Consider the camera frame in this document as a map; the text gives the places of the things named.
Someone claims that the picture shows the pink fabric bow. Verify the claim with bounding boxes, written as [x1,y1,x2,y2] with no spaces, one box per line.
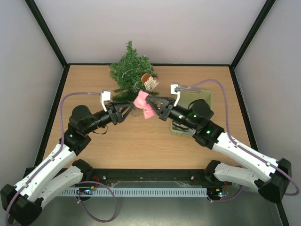
[133,90,155,119]

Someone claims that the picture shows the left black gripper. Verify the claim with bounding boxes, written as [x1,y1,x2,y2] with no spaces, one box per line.
[84,101,135,134]

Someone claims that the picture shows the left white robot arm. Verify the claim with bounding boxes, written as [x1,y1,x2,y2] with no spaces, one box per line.
[0,102,134,226]

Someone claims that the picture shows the green perforated plastic basket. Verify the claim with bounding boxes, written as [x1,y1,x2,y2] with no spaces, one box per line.
[170,88,213,137]

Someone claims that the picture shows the black aluminium front rail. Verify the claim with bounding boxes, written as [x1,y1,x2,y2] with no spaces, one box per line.
[92,169,206,182]

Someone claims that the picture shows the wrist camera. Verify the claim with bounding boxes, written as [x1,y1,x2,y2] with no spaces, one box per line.
[170,83,181,106]
[100,89,111,112]

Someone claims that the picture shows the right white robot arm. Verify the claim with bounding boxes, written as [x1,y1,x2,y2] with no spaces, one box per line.
[146,97,292,203]

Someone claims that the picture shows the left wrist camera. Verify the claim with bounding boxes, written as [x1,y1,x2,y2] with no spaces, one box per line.
[100,89,111,112]

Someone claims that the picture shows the small green christmas tree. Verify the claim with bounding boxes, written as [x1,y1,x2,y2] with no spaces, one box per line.
[109,41,158,102]

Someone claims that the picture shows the white slotted cable duct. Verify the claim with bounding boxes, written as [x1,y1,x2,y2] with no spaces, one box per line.
[58,187,207,197]

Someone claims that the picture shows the clear plastic battery box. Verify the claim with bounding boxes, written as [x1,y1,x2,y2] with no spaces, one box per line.
[133,109,140,118]

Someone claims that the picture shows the brown round doll ornament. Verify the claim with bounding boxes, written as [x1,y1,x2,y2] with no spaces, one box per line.
[141,73,159,91]

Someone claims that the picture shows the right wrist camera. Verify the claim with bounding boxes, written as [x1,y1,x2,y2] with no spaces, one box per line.
[170,83,181,106]

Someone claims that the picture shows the purple cable loop front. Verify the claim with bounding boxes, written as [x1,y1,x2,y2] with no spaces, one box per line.
[76,181,118,222]

